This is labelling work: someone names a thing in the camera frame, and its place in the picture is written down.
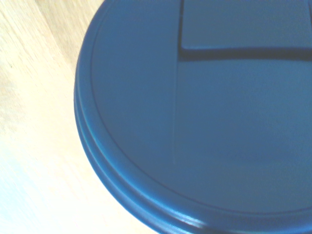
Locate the clear pitcher with blue lid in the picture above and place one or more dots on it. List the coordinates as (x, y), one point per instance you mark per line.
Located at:
(207, 122)

